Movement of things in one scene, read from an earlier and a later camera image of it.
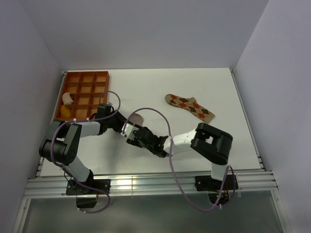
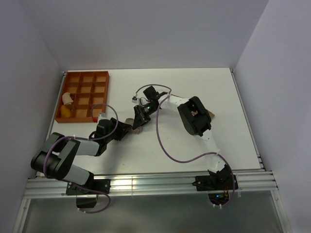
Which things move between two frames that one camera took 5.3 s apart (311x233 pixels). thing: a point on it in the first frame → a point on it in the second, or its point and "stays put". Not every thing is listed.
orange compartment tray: x=89 y=90 stays put
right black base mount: x=206 y=183 stays put
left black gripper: x=121 y=120 → x=122 y=129
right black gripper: x=134 y=141 → x=140 y=118
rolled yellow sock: x=65 y=112 stays put
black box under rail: x=86 y=202 stays put
